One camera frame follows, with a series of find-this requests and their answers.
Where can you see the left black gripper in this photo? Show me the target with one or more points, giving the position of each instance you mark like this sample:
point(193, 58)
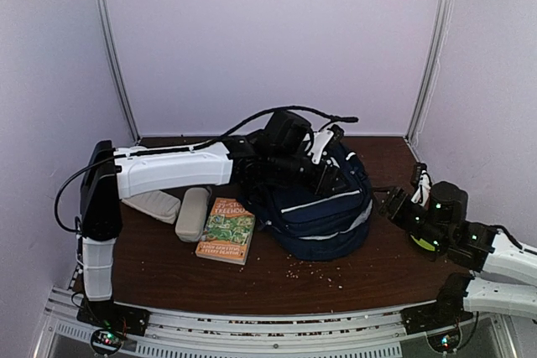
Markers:
point(324, 183)

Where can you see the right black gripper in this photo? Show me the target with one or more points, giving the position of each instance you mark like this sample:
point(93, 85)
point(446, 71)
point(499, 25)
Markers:
point(396, 197)

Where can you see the navy blue backpack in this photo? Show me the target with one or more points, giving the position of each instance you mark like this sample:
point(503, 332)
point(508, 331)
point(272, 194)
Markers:
point(312, 227)

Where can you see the orange treehouse book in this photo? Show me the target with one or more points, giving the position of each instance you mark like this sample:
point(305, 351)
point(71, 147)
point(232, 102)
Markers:
point(228, 233)

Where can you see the beige ribbed pencil case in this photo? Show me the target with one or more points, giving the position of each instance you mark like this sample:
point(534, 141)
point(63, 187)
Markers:
point(157, 204)

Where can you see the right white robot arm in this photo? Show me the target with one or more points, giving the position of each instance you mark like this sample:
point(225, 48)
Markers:
point(498, 272)

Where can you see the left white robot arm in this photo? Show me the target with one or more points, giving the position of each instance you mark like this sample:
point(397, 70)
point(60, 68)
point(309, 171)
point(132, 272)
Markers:
point(114, 174)

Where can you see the green plate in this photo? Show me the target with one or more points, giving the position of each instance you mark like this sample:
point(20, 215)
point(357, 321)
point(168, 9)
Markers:
point(425, 245)

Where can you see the beige glasses case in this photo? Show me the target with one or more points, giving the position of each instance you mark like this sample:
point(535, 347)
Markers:
point(192, 215)

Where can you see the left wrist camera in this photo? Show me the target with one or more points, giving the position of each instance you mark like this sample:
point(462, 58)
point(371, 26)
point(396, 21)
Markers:
point(323, 140)

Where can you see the right aluminium frame post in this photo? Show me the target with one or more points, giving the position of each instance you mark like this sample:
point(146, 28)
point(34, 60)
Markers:
point(432, 68)

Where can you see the aluminium frame post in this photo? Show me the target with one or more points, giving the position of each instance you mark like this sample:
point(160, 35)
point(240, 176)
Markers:
point(432, 68)
point(115, 69)

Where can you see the front aluminium rail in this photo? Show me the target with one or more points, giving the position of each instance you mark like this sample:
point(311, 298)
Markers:
point(366, 333)

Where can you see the left aluminium frame post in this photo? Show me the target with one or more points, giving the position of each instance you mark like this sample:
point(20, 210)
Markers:
point(115, 69)

